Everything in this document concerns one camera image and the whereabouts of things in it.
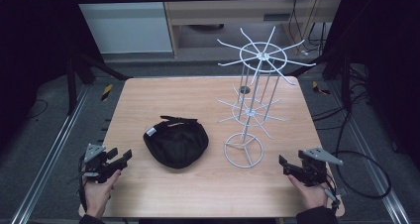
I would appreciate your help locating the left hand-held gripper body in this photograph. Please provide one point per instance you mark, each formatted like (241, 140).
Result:
(99, 166)

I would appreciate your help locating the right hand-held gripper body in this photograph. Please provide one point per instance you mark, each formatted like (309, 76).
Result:
(313, 168)

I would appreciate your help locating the black cap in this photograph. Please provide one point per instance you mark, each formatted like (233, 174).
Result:
(176, 144)

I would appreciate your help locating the person's right hand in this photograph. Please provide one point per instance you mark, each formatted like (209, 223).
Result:
(310, 194)

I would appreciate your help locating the person's left hand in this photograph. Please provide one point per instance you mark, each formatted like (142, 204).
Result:
(97, 194)

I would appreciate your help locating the black yellow striped marker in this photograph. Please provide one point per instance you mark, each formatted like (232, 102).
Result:
(106, 91)
(319, 88)

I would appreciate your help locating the black metal stand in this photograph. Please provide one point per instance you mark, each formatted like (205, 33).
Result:
(71, 85)
(345, 82)

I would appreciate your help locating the black table grommet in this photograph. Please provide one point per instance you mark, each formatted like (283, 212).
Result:
(244, 89)

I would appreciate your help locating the white cabinet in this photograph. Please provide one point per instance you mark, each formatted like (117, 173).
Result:
(125, 25)

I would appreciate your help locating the black curtain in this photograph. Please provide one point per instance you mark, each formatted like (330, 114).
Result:
(36, 35)
(386, 52)

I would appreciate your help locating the light wooden desk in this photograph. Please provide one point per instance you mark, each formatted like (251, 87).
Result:
(224, 11)

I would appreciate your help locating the aluminium floor rail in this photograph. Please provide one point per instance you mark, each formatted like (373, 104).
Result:
(373, 164)
(49, 154)

